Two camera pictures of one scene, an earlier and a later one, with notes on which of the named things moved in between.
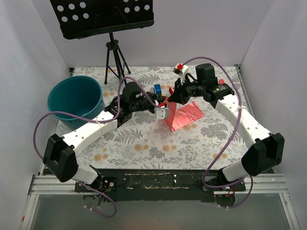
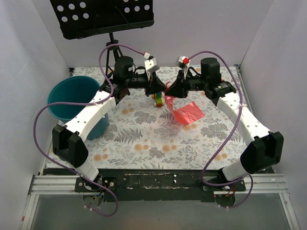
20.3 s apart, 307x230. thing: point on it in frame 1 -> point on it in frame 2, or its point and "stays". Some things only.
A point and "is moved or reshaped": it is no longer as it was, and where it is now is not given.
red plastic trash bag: x=182 y=115 is moved or reshaped
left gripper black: x=151 y=101 -> x=149 y=83
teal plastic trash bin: x=79 y=95 stays
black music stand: x=79 y=18 stays
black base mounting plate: x=157 y=185 stays
